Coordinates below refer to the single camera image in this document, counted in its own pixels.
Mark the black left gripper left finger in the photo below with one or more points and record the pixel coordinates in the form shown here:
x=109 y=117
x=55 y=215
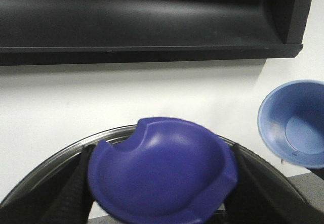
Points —
x=64 y=198

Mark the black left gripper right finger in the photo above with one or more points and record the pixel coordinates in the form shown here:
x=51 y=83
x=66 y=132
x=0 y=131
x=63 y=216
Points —
x=259 y=199

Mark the light blue ribbed cup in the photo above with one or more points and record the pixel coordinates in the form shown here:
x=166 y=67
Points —
x=290 y=122

